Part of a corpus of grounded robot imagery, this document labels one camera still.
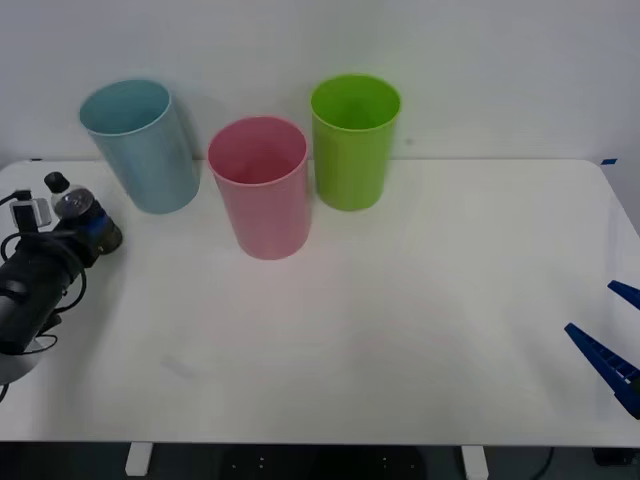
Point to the green plastic bin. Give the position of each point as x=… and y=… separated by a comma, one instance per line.
x=350, y=165

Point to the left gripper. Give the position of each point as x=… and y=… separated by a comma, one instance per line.
x=67, y=245

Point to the dark bottle with black cap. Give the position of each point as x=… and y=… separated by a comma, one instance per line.
x=75, y=202

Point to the pink plastic bin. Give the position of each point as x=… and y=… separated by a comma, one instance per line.
x=270, y=210

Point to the white table leg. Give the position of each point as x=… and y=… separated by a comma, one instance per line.
x=474, y=461
x=138, y=459

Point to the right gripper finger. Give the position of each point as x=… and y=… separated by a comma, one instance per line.
x=627, y=294
x=607, y=357

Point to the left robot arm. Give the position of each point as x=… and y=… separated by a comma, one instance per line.
x=25, y=290

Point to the pale blue plastic bin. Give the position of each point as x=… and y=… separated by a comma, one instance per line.
x=145, y=165

